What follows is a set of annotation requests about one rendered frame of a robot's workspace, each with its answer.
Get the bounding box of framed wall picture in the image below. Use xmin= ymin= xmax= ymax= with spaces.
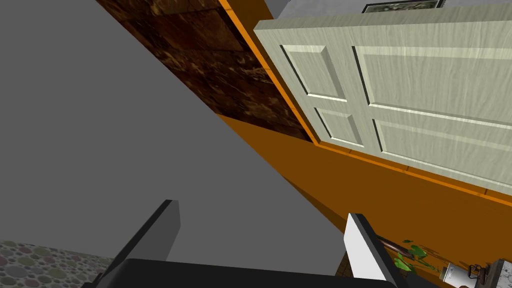
xmin=361 ymin=0 xmax=447 ymax=15

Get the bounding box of green leafy plant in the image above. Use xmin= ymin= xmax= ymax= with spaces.
xmin=377 ymin=235 xmax=441 ymax=274

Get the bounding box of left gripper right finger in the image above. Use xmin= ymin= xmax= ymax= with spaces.
xmin=343 ymin=212 xmax=401 ymax=281

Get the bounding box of pale green panelled door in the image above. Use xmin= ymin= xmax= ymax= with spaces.
xmin=253 ymin=5 xmax=512 ymax=197

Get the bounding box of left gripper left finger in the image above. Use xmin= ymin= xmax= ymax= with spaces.
xmin=113 ymin=198 xmax=181 ymax=265

